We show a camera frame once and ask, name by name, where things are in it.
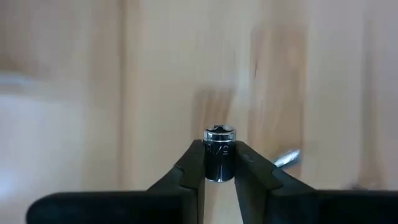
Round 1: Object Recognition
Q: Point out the chrome socket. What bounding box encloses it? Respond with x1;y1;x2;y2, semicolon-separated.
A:
273;148;302;169
203;124;237;183

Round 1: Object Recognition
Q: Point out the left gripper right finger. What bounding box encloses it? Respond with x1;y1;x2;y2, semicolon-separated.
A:
235;140;398;224

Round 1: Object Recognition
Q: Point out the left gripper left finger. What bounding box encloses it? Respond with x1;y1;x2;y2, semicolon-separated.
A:
26;139;206;224

